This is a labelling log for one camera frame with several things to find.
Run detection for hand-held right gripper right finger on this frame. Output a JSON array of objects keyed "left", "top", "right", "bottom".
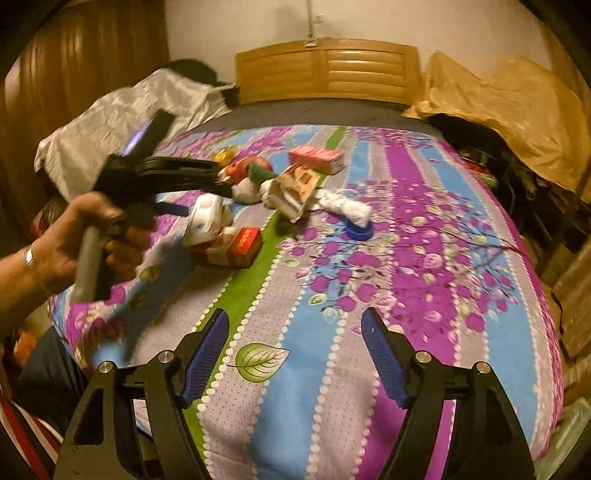
[{"left": 360, "top": 307, "right": 536, "bottom": 480}]

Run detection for blue bottle cap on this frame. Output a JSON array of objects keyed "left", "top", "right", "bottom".
[{"left": 344, "top": 217, "right": 376, "bottom": 241}]

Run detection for dark green wrapper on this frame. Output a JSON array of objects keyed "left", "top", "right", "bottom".
[{"left": 248, "top": 164, "right": 279, "bottom": 184}]

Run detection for person's left forearm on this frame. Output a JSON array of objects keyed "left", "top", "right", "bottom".
[{"left": 0, "top": 247, "right": 52, "bottom": 343}]

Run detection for white satin cloth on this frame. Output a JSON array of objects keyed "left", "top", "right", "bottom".
[{"left": 34, "top": 68, "right": 237, "bottom": 204}]

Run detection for white wall cable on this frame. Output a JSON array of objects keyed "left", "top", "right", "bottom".
[{"left": 304, "top": 0, "right": 324, "bottom": 48}]

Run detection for red white striped garment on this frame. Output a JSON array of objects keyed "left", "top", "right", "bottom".
[{"left": 0, "top": 396, "right": 64, "bottom": 480}]

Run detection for white plastic bag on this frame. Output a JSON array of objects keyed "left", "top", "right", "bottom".
[{"left": 318, "top": 190, "right": 374, "bottom": 227}]

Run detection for white carton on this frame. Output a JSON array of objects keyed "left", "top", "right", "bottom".
[{"left": 182, "top": 194, "right": 232, "bottom": 248}]

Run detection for brown paper packet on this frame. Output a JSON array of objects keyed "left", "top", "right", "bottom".
[{"left": 262, "top": 165, "right": 325, "bottom": 223}]

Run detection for red apple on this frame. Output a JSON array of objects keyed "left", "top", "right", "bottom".
[{"left": 228, "top": 156, "right": 273, "bottom": 181}]

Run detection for pink carton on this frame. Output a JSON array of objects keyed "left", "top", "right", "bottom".
[{"left": 288, "top": 145, "right": 346, "bottom": 175}]

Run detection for person's left hand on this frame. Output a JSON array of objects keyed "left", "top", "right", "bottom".
[{"left": 27, "top": 191, "right": 154, "bottom": 296}]

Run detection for red white box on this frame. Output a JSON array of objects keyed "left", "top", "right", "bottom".
[{"left": 191, "top": 226, "right": 264, "bottom": 270}]

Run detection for cardboard box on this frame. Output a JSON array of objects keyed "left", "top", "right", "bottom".
[{"left": 549, "top": 256, "right": 591, "bottom": 361}]

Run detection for floral striped blanket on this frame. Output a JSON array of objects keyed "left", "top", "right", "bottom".
[{"left": 48, "top": 124, "right": 568, "bottom": 480}]

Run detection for black cloth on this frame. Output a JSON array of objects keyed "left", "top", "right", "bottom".
[{"left": 167, "top": 58, "right": 241, "bottom": 110}]

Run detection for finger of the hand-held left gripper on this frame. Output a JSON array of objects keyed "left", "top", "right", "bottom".
[
  {"left": 139, "top": 174, "right": 234, "bottom": 200},
  {"left": 139, "top": 156, "right": 219, "bottom": 180}
]

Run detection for grey bed sheet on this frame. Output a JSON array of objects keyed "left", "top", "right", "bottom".
[{"left": 196, "top": 102, "right": 445, "bottom": 140}]

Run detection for dark trousers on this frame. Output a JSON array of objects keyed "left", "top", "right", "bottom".
[{"left": 13, "top": 323, "right": 91, "bottom": 417}]

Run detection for brown wooden wardrobe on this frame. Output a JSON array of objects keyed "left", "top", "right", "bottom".
[{"left": 0, "top": 0, "right": 172, "bottom": 259}]

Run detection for wooden headboard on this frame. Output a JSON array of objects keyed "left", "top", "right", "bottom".
[{"left": 235, "top": 38, "right": 422, "bottom": 109}]

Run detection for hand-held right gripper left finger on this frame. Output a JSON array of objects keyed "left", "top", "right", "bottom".
[{"left": 54, "top": 308, "right": 230, "bottom": 480}]

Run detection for tan cloth cover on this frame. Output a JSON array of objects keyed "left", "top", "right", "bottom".
[{"left": 401, "top": 52, "right": 583, "bottom": 205}]

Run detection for grey sock ball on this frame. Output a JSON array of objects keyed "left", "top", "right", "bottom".
[{"left": 231, "top": 178, "right": 260, "bottom": 204}]

